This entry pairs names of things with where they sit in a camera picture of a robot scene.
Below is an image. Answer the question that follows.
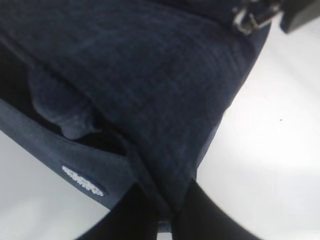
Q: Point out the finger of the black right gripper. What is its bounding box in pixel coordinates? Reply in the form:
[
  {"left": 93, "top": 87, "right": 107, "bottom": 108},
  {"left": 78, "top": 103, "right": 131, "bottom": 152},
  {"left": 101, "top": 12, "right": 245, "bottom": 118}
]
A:
[{"left": 280, "top": 0, "right": 320, "bottom": 34}]

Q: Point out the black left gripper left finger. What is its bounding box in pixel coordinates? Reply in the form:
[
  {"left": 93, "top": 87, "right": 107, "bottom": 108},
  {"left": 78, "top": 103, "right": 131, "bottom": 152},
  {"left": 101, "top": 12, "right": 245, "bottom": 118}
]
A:
[{"left": 82, "top": 184, "right": 159, "bottom": 240}]

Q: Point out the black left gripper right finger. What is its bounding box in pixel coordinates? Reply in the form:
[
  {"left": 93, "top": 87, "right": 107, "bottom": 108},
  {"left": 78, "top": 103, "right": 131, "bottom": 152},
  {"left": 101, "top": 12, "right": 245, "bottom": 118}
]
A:
[{"left": 172, "top": 180, "right": 250, "bottom": 240}]

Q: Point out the silver zipper pull ring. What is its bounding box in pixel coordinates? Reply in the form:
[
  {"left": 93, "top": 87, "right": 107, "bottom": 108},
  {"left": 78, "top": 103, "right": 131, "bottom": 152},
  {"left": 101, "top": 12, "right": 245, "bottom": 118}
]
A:
[{"left": 232, "top": 4, "right": 281, "bottom": 35}]

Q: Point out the dark navy lunch bag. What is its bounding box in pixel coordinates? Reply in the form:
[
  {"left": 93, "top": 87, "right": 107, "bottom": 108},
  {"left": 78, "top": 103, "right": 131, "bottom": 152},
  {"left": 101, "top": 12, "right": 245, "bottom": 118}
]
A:
[{"left": 0, "top": 0, "right": 270, "bottom": 232}]

